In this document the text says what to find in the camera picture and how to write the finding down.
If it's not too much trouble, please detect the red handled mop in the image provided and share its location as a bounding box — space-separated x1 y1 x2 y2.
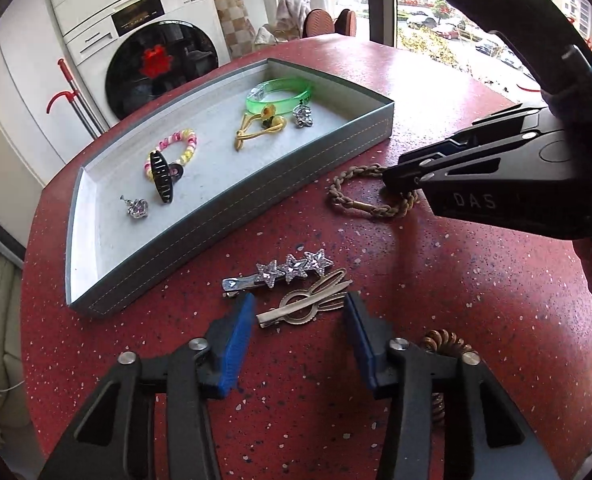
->
46 58 107 141

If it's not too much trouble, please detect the brown spiral hair tie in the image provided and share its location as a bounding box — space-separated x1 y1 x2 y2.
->
421 329 474 426

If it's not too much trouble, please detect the black hair claw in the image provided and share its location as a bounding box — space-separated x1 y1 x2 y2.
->
147 149 184 206

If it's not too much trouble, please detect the row of parked cars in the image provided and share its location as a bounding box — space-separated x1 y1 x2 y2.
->
403 7 527 71

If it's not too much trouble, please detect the white cloth on chair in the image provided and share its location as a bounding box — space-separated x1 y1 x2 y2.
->
252 0 312 53

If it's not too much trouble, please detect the brown braided bracelet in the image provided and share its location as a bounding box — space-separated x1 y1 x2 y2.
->
326 162 421 219

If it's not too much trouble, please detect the white washing machine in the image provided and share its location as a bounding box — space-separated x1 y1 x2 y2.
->
58 0 222 128

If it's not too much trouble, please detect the grey jewelry tray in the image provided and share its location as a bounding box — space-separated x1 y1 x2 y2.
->
66 57 396 317

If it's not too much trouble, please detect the silver rabbit hair clip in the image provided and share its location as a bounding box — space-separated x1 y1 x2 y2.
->
256 268 353 329

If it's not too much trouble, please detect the pink yellow spiral hair tie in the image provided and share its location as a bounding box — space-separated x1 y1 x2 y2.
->
143 129 198 181

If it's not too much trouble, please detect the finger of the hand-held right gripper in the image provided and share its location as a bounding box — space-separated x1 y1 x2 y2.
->
382 139 527 194
443 102 547 155

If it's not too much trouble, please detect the yellow flower hair tie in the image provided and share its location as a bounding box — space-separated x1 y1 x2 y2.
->
234 104 287 151

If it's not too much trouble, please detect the green translucent bangle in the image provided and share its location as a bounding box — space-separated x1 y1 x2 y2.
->
246 76 313 116

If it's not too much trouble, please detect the silver star hair clip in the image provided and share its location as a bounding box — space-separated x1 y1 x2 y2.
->
221 248 334 297

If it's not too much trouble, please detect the white tall cabinet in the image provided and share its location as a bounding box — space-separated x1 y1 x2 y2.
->
0 25 79 261

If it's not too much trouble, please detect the brown round chair back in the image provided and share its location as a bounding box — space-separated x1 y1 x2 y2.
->
303 8 335 38
336 8 358 36

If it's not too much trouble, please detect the crystal crown pendant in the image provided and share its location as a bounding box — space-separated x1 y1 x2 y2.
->
120 195 149 219

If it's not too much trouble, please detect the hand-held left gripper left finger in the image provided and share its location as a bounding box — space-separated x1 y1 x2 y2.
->
36 292 256 480

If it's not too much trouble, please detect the white charging cable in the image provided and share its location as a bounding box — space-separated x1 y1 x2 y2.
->
0 357 26 397

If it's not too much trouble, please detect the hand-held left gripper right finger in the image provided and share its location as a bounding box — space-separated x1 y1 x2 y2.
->
343 291 562 480

